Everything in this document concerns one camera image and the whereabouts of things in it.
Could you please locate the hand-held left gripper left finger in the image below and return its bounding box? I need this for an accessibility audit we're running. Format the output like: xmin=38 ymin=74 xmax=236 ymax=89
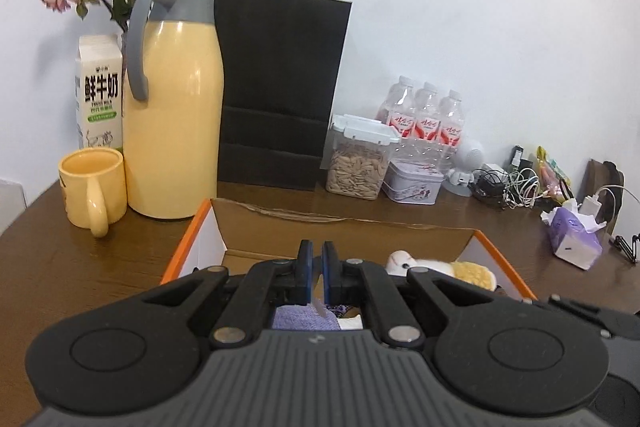
xmin=142 ymin=239 xmax=315 ymax=351

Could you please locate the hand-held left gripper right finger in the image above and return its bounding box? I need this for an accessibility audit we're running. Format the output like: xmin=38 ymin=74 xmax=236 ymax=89
xmin=321 ymin=241 xmax=481 ymax=349

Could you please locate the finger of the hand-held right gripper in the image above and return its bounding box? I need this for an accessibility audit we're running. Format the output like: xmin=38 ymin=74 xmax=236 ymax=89
xmin=520 ymin=293 xmax=640 ymax=341

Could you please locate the orange cardboard box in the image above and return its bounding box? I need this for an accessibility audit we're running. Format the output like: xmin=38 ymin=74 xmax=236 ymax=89
xmin=160 ymin=198 xmax=539 ymax=333

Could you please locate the purple burlap pouch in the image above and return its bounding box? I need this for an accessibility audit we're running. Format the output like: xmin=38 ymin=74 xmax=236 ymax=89
xmin=272 ymin=304 xmax=344 ymax=332

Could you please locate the white and yellow plush toy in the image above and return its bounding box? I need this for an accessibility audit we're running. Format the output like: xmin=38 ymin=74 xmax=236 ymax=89
xmin=385 ymin=249 xmax=499 ymax=293

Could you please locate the purple tissue pack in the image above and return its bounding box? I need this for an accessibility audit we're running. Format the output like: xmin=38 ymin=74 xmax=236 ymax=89
xmin=540 ymin=199 xmax=609 ymax=271

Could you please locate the black folding stand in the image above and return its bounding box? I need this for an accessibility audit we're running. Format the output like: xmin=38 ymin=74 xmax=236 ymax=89
xmin=609 ymin=232 xmax=640 ymax=264

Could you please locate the clear seed container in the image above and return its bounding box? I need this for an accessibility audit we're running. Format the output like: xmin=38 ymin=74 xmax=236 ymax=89
xmin=326 ymin=114 xmax=401 ymax=202

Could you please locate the white printed tin box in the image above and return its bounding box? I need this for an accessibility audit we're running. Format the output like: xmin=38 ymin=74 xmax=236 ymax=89
xmin=382 ymin=159 xmax=445 ymax=206

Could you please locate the brown paper item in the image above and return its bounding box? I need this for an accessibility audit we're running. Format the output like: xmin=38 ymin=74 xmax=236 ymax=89
xmin=585 ymin=159 xmax=626 ymax=238

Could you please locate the black plug adapter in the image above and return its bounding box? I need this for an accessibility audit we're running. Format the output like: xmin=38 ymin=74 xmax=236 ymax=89
xmin=510 ymin=145 xmax=535 ymax=170

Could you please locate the plastic water bottle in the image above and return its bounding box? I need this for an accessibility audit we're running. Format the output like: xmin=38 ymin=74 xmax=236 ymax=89
xmin=412 ymin=82 xmax=441 ymax=148
xmin=376 ymin=76 xmax=416 ymax=144
xmin=437 ymin=89 xmax=466 ymax=168

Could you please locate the black paper bag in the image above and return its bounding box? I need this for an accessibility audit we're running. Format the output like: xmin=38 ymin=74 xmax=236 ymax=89
xmin=215 ymin=0 xmax=354 ymax=193

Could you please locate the yellow thermos jug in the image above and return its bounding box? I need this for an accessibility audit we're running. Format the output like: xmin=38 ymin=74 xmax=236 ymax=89
xmin=122 ymin=0 xmax=225 ymax=221

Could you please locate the yellow mug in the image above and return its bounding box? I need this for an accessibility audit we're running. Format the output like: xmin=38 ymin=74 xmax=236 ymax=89
xmin=58 ymin=148 xmax=129 ymax=238

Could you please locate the white milk carton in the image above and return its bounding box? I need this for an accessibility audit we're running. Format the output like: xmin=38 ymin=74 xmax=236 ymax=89
xmin=75 ymin=34 xmax=125 ymax=153

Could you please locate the white book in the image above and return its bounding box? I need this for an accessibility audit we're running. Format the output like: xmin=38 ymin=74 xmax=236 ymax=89
xmin=0 ymin=177 xmax=29 ymax=236

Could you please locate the white charger with cable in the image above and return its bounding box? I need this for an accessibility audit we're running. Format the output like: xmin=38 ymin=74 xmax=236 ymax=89
xmin=580 ymin=187 xmax=626 ymax=221

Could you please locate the white cable bundle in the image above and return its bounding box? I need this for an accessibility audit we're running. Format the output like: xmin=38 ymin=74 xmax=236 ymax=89
xmin=502 ymin=169 xmax=544 ymax=210

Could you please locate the black charger cable bundle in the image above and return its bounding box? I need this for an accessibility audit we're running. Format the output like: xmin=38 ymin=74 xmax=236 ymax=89
xmin=470 ymin=163 xmax=511 ymax=208

